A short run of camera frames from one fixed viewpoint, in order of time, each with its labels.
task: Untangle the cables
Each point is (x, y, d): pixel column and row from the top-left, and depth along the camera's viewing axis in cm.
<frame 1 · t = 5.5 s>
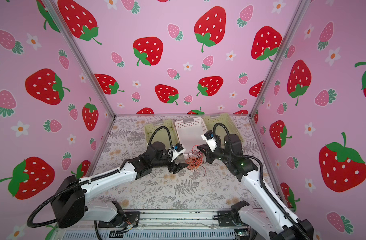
left hand: (184, 157, 77), fingers open
right hand: (198, 146, 72), fingers closed
right green perforated basket: (224, 118, 117), point 4 cm above the table
white perforated basket: (189, 132, 113), on the table

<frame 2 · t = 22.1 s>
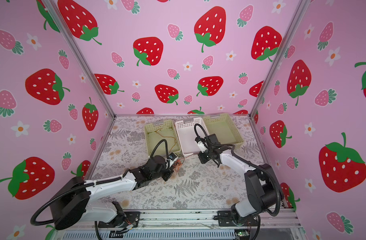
left hand: (173, 165, 85), fingers closed
right hand: (200, 154, 91), fingers closed
the named things where they were.

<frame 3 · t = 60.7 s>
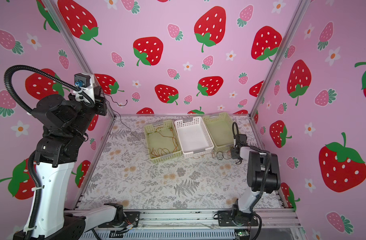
left hand: (96, 85, 52), fingers closed
right hand: (240, 153, 98), fingers closed
the named things where they were.

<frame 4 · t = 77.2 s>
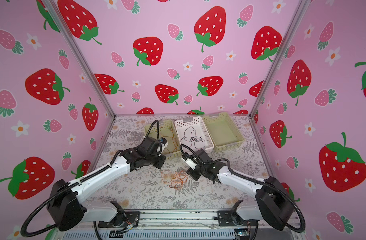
left hand: (164, 158, 82), fingers closed
right hand: (188, 168, 84), fingers open
the named things where they were.

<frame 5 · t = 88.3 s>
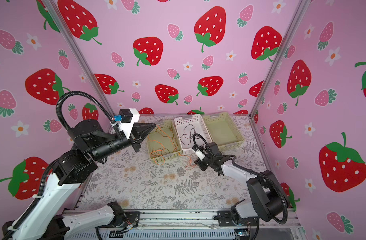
left hand: (152, 123, 50), fingers closed
right hand: (197, 158, 90), fingers open
the named things where they were.

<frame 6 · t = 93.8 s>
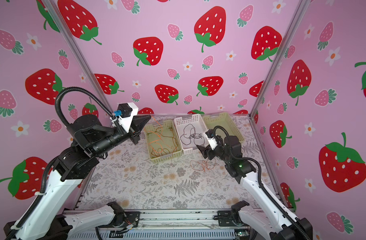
left hand: (147, 114, 52), fingers closed
right hand: (202, 140, 74), fingers open
the named things where they were.

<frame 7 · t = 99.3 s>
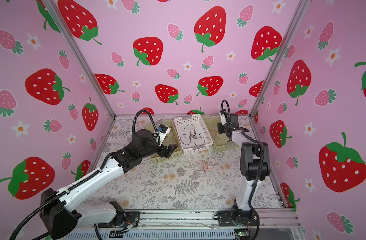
left hand: (171, 140, 74), fingers open
right hand: (221, 123, 100), fingers open
the named things where they were.

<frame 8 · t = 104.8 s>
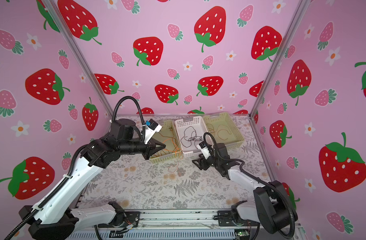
left hand: (164, 145, 63), fingers closed
right hand: (196, 157, 86), fingers open
the named things where they were.

